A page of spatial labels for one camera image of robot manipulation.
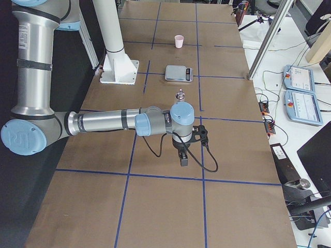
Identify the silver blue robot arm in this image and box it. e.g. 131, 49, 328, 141
1, 1, 202, 166

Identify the pink paper cup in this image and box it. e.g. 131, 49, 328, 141
174, 35, 184, 49

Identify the blue teach pendant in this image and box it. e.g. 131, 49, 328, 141
284, 90, 323, 126
283, 65, 315, 92

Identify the lower blue teach pendant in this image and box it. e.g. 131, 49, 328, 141
284, 90, 323, 126

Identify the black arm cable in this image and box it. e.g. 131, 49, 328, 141
141, 131, 219, 173

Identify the orange black connector strip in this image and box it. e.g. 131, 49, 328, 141
264, 119, 276, 136
259, 101, 269, 115

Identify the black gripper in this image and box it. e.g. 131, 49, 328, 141
172, 134, 197, 166

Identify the aluminium frame post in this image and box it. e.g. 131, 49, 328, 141
247, 0, 294, 80

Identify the clear glass sauce bottle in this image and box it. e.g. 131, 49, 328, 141
174, 88, 185, 104

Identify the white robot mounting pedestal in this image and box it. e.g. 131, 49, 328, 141
93, 0, 139, 85

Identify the black tripod leg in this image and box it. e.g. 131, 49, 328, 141
238, 15, 272, 32

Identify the upper blue teach pendant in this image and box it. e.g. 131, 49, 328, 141
283, 65, 315, 92

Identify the black monitor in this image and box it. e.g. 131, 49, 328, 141
297, 123, 331, 196

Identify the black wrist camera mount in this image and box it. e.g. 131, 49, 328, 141
190, 125, 208, 146

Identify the black box with label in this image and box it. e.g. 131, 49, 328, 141
270, 143, 300, 184

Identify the silver digital kitchen scale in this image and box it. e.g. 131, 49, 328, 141
165, 65, 193, 82

